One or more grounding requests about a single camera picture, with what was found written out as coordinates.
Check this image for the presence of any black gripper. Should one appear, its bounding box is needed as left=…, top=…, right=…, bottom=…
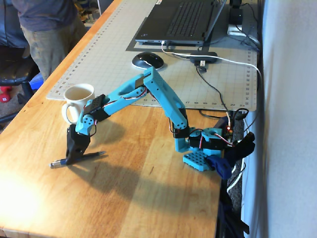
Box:
left=65, top=124, right=91, bottom=165

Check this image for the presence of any black ballpoint pen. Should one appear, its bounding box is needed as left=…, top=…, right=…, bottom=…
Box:
left=49, top=151, right=106, bottom=169

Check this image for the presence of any white ceramic mug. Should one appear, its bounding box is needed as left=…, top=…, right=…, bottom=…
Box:
left=61, top=83, right=96, bottom=125

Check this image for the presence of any blue plastic floor object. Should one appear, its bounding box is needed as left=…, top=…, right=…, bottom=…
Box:
left=29, top=73, right=46, bottom=92

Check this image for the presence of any red dumbbell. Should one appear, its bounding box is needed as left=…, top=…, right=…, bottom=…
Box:
left=0, top=85, right=13, bottom=104

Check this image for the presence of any gridded cutting mat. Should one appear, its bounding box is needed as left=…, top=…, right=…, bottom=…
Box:
left=46, top=0, right=258, bottom=112

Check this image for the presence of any black office chair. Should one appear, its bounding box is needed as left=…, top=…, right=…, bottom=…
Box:
left=0, top=0, right=40, bottom=124

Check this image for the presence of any black computer mouse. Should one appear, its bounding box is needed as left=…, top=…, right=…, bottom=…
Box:
left=131, top=52, right=165, bottom=70

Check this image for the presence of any standing person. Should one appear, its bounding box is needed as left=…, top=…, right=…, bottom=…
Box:
left=11, top=0, right=89, bottom=81

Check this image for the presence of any dark blue table clamp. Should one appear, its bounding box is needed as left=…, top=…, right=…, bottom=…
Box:
left=207, top=116, right=256, bottom=180

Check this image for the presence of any black USB hub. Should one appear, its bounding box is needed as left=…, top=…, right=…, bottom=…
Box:
left=189, top=51, right=218, bottom=64

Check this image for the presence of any dark grey laptop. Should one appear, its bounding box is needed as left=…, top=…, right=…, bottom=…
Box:
left=135, top=0, right=227, bottom=47

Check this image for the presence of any black power adapter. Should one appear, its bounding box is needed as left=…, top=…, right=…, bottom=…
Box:
left=228, top=6, right=245, bottom=25

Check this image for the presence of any black power cable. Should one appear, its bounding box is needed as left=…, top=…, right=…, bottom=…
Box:
left=199, top=108, right=250, bottom=129

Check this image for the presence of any thin black hub cable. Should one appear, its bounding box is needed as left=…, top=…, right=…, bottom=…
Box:
left=195, top=64, right=230, bottom=112

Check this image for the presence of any white USB cable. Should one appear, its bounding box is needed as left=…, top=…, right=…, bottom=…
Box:
left=160, top=41, right=263, bottom=196

